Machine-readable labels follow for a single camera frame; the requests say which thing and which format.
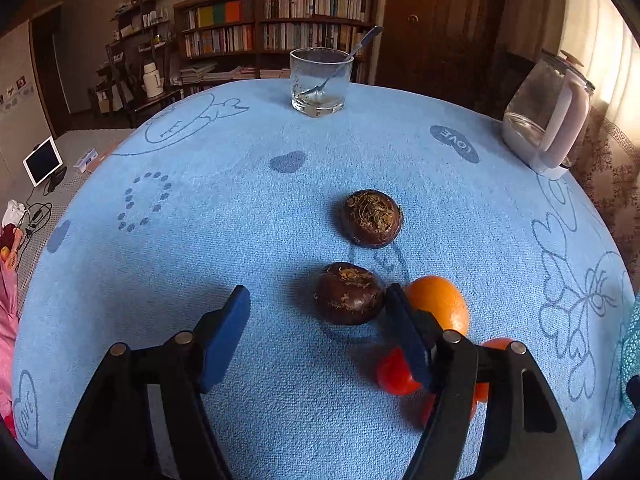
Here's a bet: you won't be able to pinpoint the pink dotted cloth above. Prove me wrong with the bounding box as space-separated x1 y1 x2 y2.
0 260 21 426

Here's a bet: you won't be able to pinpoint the blue printed towel cloth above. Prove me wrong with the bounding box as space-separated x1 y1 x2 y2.
11 79 638 480

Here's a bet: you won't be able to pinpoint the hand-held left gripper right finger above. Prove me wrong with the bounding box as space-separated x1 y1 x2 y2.
384 282 583 480

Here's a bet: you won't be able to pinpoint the small white box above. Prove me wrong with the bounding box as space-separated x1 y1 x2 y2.
73 147 101 171

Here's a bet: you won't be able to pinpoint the glass kettle with white handle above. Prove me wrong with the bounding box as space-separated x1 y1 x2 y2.
501 49 597 181

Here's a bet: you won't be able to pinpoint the white wardrobe with stickers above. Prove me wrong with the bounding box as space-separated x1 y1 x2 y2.
0 15 66 181

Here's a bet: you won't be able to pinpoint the white tablet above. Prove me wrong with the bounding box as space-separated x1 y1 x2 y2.
23 136 64 186

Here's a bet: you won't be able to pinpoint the red cherry tomato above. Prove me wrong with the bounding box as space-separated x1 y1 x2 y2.
376 346 423 397
419 392 478 428

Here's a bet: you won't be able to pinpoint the white thermos flask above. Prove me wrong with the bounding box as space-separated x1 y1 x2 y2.
142 62 165 99

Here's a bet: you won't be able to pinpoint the brown wooden door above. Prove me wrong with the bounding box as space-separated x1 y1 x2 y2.
376 0 511 96

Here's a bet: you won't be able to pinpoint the dark brown water chestnut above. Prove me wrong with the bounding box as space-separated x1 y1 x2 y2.
314 262 386 326
341 189 403 249

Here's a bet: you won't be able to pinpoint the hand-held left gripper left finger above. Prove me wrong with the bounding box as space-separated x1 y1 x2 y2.
54 284 252 480

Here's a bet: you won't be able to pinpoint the metal spoon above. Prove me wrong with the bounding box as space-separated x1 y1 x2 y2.
295 25 384 98

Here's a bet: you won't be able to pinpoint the white crumpled cloth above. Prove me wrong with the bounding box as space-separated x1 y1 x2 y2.
1 199 26 228

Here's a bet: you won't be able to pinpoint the dark open shelf rack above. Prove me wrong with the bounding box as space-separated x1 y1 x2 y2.
105 0 176 61

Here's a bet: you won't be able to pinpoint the black cables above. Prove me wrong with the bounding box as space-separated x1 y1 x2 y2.
20 200 53 236

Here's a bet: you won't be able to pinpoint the oval orange kumquat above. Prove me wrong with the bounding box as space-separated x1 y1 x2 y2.
404 275 470 338

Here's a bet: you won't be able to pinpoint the dark wooden chair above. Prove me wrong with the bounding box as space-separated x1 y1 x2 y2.
90 42 183 128

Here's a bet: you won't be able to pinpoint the clear glass cup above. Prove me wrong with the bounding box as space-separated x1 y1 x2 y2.
289 47 355 117

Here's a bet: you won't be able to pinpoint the cream patterned curtain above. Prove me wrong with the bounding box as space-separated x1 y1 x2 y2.
555 0 640 271

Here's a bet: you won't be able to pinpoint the wooden bookshelf with books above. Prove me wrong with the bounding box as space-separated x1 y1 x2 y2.
173 0 381 96

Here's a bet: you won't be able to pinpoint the round orange kumquat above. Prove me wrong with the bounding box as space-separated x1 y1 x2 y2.
475 337 516 403

